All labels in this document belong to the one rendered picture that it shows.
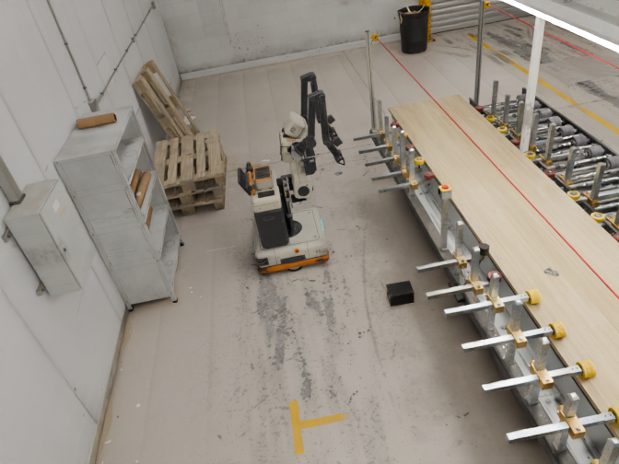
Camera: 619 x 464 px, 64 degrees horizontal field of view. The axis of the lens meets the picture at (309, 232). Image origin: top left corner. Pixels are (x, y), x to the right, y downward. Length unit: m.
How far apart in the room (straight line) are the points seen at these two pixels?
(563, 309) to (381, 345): 1.45
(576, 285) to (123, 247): 3.31
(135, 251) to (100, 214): 0.43
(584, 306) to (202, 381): 2.64
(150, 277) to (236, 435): 1.63
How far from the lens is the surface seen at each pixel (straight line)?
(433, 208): 4.19
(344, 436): 3.51
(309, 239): 4.52
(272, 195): 4.24
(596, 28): 2.32
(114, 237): 4.33
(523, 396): 2.87
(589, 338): 2.93
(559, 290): 3.14
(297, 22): 10.11
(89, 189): 4.12
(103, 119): 4.41
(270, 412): 3.70
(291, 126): 4.09
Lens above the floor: 3.01
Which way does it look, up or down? 36 degrees down
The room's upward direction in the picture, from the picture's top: 10 degrees counter-clockwise
